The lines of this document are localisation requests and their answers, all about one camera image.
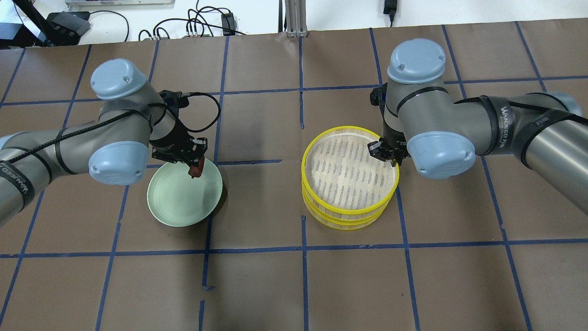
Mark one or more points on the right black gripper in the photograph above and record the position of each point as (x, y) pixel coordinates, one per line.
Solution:
(391, 148)

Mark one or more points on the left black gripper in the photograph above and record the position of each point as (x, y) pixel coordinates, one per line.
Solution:
(178, 148)

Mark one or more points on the brown bun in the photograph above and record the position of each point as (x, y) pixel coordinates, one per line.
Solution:
(193, 170)

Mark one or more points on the yellow steamer layer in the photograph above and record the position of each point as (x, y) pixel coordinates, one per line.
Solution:
(339, 174)
(339, 220)

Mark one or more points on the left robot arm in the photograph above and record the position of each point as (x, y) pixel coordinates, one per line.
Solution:
(135, 123)

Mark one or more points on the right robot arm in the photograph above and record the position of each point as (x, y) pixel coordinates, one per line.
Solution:
(545, 131)

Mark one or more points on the green plate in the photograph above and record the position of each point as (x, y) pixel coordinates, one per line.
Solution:
(177, 200)

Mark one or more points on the black power adapter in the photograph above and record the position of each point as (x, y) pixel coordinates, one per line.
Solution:
(228, 23)

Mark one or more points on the aluminium frame post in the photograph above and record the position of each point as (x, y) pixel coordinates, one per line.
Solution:
(295, 18)

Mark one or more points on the black camera stand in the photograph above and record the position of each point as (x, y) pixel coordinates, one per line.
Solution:
(22, 26)

